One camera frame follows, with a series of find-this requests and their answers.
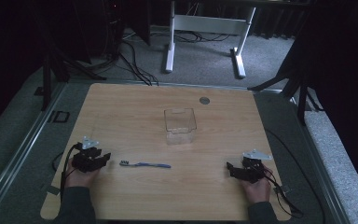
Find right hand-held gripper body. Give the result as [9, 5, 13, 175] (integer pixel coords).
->
[237, 148, 274, 185]

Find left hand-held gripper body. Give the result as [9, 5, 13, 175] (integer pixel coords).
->
[71, 135, 104, 174]

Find blue toothbrush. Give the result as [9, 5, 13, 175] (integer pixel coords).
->
[119, 160, 172, 169]

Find clear plastic container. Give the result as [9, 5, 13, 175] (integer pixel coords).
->
[163, 107, 198, 146]

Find person's left hand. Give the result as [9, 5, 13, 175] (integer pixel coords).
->
[64, 157, 101, 189]

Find person's right hand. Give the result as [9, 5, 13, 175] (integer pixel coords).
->
[240, 166, 274, 205]

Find grey tape piece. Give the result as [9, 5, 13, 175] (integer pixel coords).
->
[40, 184, 62, 197]
[273, 184, 293, 194]

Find black metal stand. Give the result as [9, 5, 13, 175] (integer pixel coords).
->
[247, 31, 324, 126]
[34, 0, 107, 112]

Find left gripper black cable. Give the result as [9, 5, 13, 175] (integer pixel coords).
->
[59, 142, 84, 203]

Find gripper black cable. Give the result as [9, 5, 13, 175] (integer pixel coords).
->
[59, 142, 84, 203]
[255, 164, 305, 219]

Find short black cable loop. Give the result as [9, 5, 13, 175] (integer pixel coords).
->
[51, 150, 65, 173]

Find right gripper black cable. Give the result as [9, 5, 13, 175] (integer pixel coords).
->
[255, 164, 305, 219]

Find black rectangular floor frame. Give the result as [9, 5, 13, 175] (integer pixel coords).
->
[48, 109, 71, 124]

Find long black cable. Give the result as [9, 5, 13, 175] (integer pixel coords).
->
[264, 128, 326, 224]

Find aluminium floor rail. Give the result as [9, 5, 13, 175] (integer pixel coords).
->
[287, 94, 352, 224]
[0, 83, 67, 218]

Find black floor cable bundle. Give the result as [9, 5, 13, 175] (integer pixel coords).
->
[117, 39, 160, 87]

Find cables under white desk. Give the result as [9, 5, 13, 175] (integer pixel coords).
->
[150, 29, 232, 44]

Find white metal desk frame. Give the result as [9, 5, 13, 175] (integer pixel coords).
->
[163, 0, 257, 79]

